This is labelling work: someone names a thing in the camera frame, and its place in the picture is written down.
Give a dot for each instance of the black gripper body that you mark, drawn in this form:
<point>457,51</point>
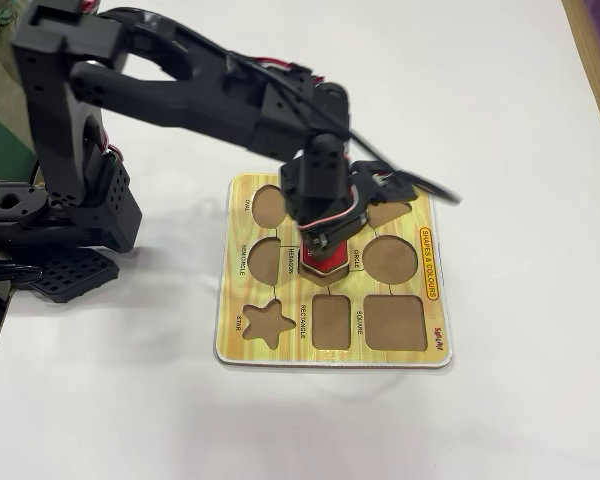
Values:
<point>324,239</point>

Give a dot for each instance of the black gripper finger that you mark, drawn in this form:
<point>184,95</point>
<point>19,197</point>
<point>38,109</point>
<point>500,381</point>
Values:
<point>336,251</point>

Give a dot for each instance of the red hexagon piece yellow pin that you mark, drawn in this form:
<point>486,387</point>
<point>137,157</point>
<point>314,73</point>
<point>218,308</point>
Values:
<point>325,267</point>

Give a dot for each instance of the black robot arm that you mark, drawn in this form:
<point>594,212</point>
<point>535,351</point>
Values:
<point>155,95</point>

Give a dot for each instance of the wooden shape puzzle board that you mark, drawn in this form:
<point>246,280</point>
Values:
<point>330,345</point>

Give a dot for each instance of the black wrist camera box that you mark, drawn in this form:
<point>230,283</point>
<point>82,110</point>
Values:
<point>380,187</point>

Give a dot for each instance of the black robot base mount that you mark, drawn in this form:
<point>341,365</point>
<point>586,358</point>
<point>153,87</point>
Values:
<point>10,210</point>

